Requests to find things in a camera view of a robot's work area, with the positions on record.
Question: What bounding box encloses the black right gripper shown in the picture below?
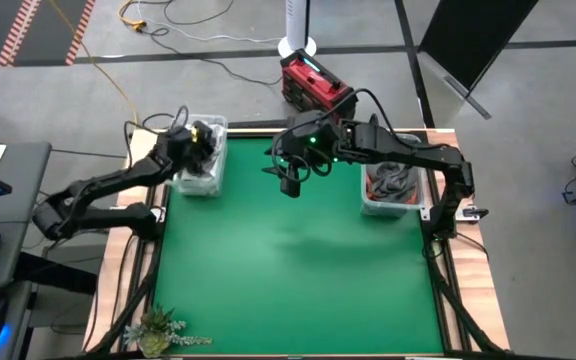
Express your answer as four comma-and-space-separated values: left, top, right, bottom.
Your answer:
261, 110, 347, 178

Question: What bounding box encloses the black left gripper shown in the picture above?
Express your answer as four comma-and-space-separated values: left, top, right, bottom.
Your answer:
165, 124, 221, 177

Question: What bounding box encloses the dark grey towel with label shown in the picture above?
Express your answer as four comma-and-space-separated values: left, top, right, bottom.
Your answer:
367, 160, 419, 204

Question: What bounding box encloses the clear plastic bin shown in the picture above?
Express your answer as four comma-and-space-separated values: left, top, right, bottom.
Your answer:
171, 113, 229, 198
360, 133, 427, 219

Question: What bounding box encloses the black bar at table edge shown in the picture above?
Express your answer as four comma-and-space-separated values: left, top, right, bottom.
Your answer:
227, 118, 289, 130

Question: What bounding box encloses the red portable power station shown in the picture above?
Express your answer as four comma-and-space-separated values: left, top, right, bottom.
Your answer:
280, 48, 359, 124

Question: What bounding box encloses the green table mat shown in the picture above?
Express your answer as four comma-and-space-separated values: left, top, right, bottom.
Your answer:
152, 134, 444, 356

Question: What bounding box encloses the white tower fan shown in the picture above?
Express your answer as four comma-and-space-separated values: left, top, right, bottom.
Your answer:
277, 0, 318, 59

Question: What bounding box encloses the small succulent plant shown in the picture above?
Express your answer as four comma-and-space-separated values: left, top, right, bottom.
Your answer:
123, 305, 214, 359

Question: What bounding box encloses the grey desk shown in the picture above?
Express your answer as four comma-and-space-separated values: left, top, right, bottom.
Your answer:
0, 142, 53, 360

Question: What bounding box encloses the black orange-striped floor mat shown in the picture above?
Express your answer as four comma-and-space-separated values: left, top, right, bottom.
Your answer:
0, 0, 97, 69

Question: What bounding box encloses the black panel on stand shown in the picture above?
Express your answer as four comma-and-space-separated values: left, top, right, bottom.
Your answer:
416, 0, 539, 121

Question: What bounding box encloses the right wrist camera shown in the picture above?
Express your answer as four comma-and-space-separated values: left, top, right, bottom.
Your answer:
279, 168, 303, 199

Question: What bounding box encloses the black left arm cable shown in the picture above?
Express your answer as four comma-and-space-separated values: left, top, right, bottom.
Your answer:
123, 104, 190, 151

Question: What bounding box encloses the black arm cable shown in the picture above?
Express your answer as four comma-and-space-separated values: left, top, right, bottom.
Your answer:
123, 104, 190, 151
270, 88, 414, 184

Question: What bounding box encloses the black floor cable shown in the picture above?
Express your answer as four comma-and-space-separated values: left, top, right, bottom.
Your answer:
162, 0, 235, 26
147, 27, 284, 87

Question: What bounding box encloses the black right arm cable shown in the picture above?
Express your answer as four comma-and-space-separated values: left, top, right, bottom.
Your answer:
270, 88, 414, 184

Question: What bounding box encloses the white floor cable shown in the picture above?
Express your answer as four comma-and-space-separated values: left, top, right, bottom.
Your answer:
136, 0, 284, 45

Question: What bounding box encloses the thin yellow floor cable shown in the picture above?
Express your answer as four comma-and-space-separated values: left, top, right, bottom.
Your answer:
46, 0, 142, 130

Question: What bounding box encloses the yellow extension cord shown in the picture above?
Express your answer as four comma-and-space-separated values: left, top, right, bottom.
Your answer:
117, 0, 148, 33

